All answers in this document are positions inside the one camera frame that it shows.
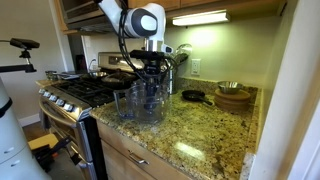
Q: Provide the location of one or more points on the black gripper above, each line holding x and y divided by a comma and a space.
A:
151, 70

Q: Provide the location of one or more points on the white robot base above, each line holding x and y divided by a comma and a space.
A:
13, 143

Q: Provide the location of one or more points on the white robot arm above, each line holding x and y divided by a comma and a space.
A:
146, 21

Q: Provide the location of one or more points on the clear food processor bowl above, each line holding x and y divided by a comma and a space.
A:
133, 106

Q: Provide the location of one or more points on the perforated steel utensil holder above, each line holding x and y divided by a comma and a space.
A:
172, 80

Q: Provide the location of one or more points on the small black skillet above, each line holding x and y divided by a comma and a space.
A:
193, 96

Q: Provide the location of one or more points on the metal ladle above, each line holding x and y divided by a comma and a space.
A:
183, 50

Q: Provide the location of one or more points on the small steel pan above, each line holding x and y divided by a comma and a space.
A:
96, 74

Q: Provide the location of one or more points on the stainless gas stove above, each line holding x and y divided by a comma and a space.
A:
83, 91

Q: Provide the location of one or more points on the small steel bowl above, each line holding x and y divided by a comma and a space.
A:
230, 87

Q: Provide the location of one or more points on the wooden lower cabinet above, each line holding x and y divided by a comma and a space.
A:
116, 163

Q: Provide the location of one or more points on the wooden cabinet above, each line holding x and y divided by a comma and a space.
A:
116, 163
200, 4

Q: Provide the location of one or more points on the under cabinet light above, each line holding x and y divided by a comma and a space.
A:
201, 17

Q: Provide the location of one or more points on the wooden upper cabinet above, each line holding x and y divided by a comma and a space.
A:
200, 4

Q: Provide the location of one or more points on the range hood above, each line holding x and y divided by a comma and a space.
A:
80, 15

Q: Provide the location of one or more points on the black floor tool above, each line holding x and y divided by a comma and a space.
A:
50, 151

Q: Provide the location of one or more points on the yellow box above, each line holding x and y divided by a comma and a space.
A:
41, 140

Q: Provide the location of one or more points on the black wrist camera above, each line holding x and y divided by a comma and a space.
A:
146, 55

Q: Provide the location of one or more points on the white wall outlet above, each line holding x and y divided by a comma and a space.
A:
195, 66

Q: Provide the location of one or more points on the black camera on tripod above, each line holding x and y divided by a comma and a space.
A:
25, 43

